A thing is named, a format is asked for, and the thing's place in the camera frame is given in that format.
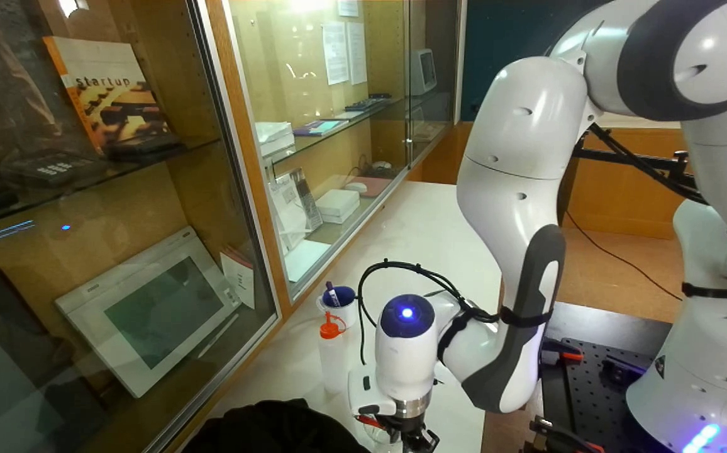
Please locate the black tripod stand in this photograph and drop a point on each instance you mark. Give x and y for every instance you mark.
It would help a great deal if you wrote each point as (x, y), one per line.
(641, 165)

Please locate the wooden partition panel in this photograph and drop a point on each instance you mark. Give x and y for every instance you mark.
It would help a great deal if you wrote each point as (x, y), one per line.
(623, 193)

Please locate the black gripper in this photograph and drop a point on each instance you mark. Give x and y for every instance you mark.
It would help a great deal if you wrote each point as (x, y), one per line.
(413, 431)

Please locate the black cloth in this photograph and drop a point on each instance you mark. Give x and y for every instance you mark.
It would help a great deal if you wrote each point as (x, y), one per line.
(279, 428)

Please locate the orange patterned book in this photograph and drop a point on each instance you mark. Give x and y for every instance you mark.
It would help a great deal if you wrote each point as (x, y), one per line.
(114, 92)

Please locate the orange black clamp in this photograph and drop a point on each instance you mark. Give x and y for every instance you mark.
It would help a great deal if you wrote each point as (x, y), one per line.
(559, 436)
(564, 354)

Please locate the black perforated mounting table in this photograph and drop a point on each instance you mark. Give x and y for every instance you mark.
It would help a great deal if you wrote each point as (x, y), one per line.
(598, 387)

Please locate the white framed tablet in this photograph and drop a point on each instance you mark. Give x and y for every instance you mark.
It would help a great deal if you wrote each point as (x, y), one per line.
(153, 311)

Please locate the flat white paper sheet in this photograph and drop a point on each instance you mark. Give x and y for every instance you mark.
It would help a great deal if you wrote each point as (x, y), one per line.
(306, 260)

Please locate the white mug blue inside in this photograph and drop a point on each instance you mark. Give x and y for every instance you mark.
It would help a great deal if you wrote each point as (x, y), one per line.
(339, 306)

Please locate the stack of white papers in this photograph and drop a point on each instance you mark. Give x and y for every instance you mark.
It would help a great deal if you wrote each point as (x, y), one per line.
(276, 138)

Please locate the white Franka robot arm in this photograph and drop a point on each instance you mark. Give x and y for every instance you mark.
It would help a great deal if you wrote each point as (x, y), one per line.
(529, 211)

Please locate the white flat box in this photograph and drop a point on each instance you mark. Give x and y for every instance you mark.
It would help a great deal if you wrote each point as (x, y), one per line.
(339, 206)

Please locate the white squeeze bottle orange cap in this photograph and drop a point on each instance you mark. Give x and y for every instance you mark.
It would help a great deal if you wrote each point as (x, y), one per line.
(333, 360)

